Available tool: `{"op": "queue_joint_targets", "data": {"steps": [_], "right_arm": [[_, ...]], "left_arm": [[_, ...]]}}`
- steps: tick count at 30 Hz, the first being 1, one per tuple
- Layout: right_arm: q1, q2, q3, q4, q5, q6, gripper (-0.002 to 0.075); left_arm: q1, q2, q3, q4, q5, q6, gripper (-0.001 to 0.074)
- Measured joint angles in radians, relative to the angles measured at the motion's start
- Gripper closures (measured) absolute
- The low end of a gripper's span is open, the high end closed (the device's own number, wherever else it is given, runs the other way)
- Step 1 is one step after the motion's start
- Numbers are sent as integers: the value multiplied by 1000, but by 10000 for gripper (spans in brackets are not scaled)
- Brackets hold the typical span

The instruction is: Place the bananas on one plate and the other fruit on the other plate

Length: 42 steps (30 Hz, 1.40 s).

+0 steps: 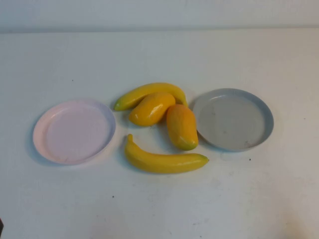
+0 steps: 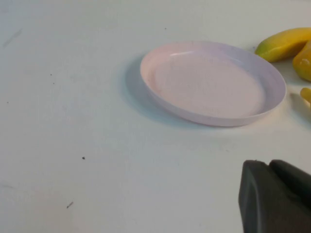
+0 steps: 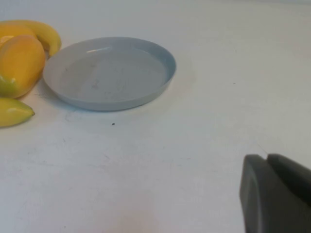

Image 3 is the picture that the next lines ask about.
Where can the glossy yellow mango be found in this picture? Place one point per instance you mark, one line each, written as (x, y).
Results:
(24, 60)

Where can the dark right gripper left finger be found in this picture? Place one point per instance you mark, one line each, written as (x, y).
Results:
(267, 206)

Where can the grey-blue round plate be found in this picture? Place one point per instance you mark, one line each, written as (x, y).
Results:
(109, 77)

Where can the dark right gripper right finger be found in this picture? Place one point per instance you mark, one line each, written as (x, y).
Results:
(294, 171)

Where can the yellow plastic banana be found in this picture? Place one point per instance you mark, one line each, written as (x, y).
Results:
(46, 34)
(14, 111)

